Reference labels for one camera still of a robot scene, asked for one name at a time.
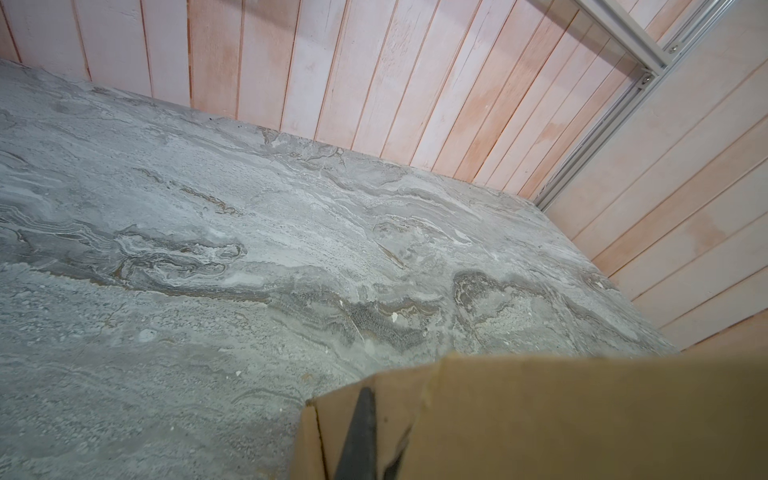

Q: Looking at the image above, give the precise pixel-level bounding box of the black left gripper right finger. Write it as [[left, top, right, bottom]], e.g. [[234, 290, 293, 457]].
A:
[[382, 427, 412, 480]]

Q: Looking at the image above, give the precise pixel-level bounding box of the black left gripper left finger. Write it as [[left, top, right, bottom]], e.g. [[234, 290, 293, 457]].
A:
[[334, 387, 377, 480]]

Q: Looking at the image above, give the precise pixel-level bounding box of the brown cardboard box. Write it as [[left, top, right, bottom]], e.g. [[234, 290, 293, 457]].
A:
[[290, 355, 767, 479]]

